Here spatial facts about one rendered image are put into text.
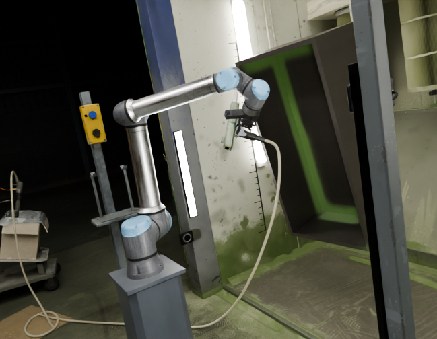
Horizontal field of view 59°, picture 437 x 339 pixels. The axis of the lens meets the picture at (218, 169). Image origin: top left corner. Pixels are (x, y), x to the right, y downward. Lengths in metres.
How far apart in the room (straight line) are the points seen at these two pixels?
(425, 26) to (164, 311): 2.43
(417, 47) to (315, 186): 1.16
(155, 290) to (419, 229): 1.98
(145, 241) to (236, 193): 1.24
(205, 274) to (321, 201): 1.02
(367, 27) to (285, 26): 2.49
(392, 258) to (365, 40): 0.52
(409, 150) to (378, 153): 2.45
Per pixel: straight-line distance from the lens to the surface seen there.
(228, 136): 2.00
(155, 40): 2.79
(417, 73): 3.07
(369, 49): 0.96
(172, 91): 1.79
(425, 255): 3.11
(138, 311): 1.97
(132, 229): 1.93
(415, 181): 3.29
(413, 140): 3.44
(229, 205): 3.00
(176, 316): 2.06
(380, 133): 0.96
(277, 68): 2.64
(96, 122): 2.73
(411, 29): 3.10
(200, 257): 2.95
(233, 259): 3.11
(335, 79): 2.08
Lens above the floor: 1.39
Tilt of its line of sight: 9 degrees down
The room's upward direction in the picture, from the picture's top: 10 degrees counter-clockwise
